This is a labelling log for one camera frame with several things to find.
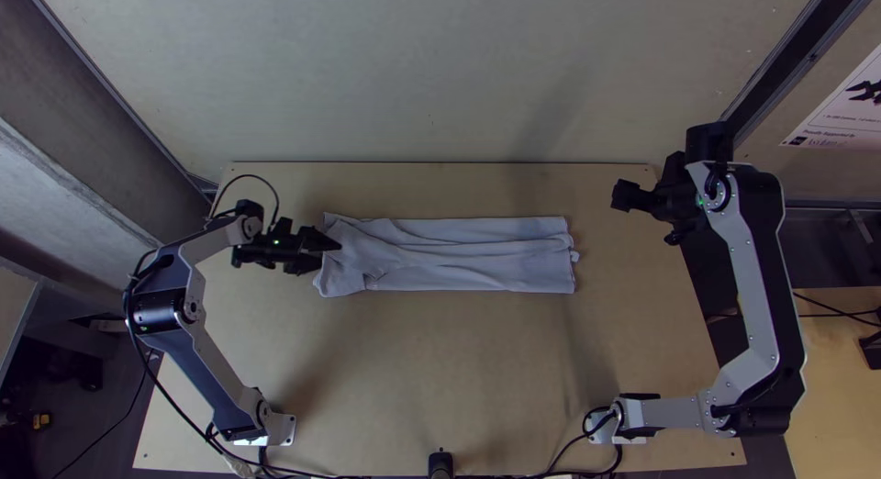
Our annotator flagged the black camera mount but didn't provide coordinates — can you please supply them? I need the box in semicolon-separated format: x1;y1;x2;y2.
426;449;455;479

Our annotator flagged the pale wooden side desk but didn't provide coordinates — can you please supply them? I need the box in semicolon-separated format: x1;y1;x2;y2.
784;285;881;479

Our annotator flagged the white printed poster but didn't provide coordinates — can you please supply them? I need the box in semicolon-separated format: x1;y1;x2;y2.
779;43;881;153

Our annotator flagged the white t-shirt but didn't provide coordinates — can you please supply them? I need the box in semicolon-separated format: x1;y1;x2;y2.
313;212;581;299

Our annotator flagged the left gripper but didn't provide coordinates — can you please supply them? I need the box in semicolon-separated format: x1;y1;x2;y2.
282;227;344;278

